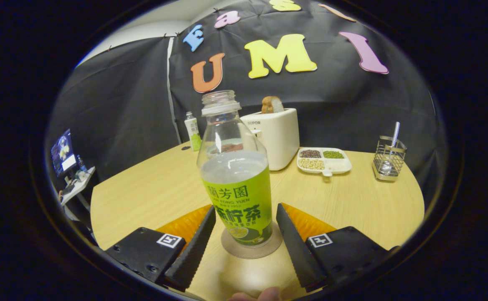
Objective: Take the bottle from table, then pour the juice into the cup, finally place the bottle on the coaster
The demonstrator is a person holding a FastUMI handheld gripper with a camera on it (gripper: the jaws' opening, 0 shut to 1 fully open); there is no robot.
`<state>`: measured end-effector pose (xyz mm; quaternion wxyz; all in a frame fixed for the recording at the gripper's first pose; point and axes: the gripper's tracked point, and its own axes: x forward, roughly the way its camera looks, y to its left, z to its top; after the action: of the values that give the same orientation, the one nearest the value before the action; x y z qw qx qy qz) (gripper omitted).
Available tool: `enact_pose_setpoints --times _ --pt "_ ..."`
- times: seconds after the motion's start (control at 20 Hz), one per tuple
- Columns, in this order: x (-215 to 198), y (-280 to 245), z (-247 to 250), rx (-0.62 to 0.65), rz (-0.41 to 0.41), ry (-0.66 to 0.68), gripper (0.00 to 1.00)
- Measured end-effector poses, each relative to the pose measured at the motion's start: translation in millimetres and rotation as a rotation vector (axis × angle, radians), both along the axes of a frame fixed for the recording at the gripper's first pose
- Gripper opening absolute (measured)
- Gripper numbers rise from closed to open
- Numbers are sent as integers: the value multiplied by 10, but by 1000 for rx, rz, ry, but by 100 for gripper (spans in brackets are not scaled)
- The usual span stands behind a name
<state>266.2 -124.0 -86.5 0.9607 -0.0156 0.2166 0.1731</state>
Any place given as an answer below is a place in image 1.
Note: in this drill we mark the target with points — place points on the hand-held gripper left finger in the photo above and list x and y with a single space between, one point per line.
194 251

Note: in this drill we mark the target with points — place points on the brown bread slice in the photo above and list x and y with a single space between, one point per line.
272 104

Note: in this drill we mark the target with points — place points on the round brown coaster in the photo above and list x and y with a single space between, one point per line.
248 252

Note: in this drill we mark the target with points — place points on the cream toaster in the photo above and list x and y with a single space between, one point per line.
279 138

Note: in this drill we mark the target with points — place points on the black backdrop cloth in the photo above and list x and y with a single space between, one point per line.
331 100

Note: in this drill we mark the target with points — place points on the small white green bottle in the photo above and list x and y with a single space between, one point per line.
192 131

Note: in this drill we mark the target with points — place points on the green label juice bottle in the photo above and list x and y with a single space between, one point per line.
237 196

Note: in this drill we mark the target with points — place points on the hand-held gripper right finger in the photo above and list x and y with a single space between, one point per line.
296 246

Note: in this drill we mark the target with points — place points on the metal spoon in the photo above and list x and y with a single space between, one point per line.
386 167

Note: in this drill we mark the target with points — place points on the white side desk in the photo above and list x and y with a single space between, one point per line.
79 184

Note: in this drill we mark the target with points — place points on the white divided bean tray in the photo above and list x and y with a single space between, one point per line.
331 165

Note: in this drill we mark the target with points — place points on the wooden table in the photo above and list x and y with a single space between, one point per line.
143 192

